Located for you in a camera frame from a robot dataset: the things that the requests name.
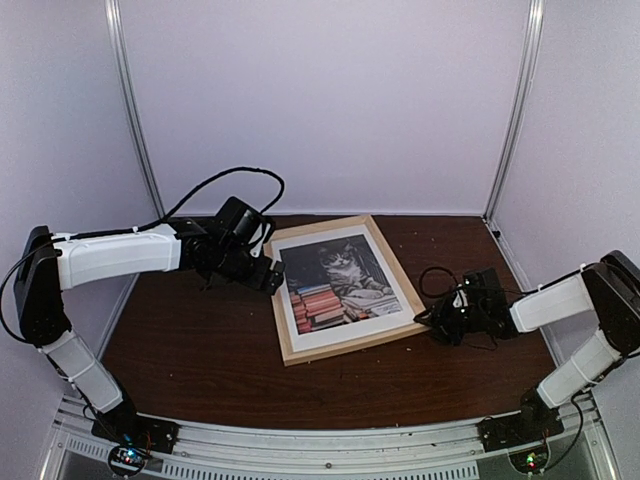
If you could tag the aluminium corner post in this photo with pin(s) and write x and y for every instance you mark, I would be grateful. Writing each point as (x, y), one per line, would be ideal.
(118, 42)
(528, 63)

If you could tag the left aluminium corner post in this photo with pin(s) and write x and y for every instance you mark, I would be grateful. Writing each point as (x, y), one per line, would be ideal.
(118, 42)

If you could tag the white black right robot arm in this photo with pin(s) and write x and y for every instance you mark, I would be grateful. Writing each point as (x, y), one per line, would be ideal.
(609, 288)

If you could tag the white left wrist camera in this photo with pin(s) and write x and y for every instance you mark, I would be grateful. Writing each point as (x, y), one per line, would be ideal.
(261, 236)

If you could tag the books photo print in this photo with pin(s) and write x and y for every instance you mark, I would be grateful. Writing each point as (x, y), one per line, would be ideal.
(336, 282)

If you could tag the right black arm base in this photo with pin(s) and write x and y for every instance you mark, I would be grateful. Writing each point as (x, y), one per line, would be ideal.
(535, 421)

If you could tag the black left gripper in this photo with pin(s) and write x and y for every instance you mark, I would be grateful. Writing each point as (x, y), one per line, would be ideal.
(274, 278)

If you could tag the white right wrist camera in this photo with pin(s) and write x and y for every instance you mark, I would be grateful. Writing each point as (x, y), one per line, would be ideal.
(460, 301)

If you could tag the right aluminium corner post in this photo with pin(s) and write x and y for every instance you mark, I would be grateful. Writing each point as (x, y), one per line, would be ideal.
(528, 63)

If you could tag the light wooden picture frame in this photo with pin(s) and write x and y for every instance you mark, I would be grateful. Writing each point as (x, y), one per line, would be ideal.
(345, 350)

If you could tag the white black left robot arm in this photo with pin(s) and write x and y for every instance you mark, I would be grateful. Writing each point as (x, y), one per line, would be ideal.
(227, 246)

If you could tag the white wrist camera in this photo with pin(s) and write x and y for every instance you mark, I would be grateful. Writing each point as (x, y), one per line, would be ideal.
(261, 236)
(460, 301)

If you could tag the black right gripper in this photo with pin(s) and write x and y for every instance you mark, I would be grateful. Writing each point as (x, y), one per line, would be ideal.
(438, 320)

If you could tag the right round circuit board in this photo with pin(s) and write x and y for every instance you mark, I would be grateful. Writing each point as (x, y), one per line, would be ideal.
(529, 461)

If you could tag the round circuit board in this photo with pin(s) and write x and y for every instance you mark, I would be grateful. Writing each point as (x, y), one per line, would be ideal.
(126, 461)
(529, 461)

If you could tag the left round circuit board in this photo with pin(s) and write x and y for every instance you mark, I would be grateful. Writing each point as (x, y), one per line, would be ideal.
(126, 461)

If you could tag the aluminium front rail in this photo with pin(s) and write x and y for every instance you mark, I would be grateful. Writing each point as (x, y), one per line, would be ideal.
(451, 450)

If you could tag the clear acrylic sheet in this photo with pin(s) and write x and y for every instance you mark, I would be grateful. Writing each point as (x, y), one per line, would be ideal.
(345, 285)

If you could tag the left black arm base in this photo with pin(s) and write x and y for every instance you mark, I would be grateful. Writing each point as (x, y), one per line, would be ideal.
(140, 430)

